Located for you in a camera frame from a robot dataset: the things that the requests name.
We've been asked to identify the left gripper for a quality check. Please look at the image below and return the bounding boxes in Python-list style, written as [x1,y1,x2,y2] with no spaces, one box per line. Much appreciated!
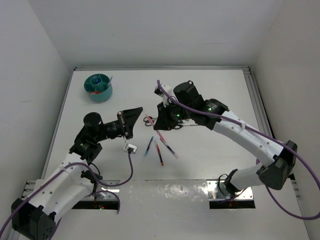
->
[94,106,142,142]

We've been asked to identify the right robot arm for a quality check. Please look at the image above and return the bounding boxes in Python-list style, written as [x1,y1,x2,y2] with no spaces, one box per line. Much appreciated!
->
[153,81,298,197]

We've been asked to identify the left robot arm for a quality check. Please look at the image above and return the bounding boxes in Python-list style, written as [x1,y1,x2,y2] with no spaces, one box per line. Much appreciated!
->
[7,107,143,240]

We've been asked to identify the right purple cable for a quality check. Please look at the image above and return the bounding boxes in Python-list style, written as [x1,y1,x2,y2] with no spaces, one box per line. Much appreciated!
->
[156,79,320,220]

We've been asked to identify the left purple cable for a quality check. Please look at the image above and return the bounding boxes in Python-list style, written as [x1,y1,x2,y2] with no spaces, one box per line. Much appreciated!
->
[0,147,134,233]

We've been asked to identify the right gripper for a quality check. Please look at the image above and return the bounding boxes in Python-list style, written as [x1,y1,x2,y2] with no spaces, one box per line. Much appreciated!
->
[154,98,193,131]

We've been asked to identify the purple capped pen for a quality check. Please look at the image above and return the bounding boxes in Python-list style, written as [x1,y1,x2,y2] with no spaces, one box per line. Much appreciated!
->
[160,138,179,159]

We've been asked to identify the pink highlighter pen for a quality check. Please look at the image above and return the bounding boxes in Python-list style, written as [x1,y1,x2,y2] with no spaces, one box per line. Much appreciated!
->
[145,114,166,143]

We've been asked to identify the small black scissors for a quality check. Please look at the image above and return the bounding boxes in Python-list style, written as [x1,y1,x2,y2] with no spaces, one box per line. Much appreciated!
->
[143,116,157,127]

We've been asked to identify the purple cable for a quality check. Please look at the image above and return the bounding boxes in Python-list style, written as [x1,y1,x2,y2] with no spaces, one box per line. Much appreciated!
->
[156,79,320,220]
[0,147,134,233]

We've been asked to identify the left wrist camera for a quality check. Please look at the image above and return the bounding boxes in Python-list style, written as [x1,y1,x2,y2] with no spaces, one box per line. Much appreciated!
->
[123,143,138,154]

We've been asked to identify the red clear pen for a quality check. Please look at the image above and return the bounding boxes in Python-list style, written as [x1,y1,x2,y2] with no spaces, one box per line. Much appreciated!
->
[154,139,164,166]

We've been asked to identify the large black scissors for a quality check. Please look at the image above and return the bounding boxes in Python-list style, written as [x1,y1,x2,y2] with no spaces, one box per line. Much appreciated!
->
[174,120,198,130]

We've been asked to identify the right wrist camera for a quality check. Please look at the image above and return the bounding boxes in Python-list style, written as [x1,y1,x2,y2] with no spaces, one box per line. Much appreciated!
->
[154,84,176,109]

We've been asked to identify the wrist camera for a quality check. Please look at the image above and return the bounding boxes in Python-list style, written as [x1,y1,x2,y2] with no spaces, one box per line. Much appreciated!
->
[123,143,138,154]
[154,84,176,109]

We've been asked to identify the teal capped pen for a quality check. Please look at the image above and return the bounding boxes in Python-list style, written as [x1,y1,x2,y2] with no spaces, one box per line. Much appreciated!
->
[142,136,154,162]

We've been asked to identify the teal divided pen holder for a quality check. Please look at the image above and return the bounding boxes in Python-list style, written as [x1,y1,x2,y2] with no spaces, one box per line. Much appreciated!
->
[83,73,113,103]

